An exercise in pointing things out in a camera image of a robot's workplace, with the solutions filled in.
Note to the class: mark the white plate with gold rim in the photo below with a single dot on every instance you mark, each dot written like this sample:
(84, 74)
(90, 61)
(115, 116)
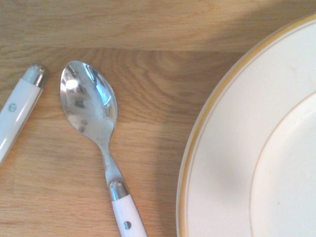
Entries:
(247, 128)

